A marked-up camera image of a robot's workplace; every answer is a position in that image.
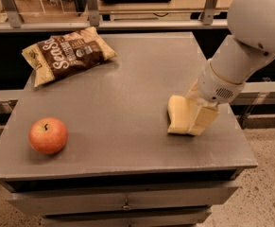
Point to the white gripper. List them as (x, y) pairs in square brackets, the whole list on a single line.
[(214, 86)]

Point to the yellow sponge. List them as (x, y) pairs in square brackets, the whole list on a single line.
[(180, 110)]

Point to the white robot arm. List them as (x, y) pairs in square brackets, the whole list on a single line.
[(249, 47)]

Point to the brown chip bag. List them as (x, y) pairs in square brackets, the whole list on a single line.
[(62, 56)]

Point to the grey drawer cabinet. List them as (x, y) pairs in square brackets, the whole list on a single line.
[(118, 144)]

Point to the red apple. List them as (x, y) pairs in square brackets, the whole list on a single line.
[(48, 135)]

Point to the metal railing frame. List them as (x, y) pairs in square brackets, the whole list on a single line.
[(41, 15)]

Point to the metal drawer handle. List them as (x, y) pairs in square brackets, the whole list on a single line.
[(126, 206)]

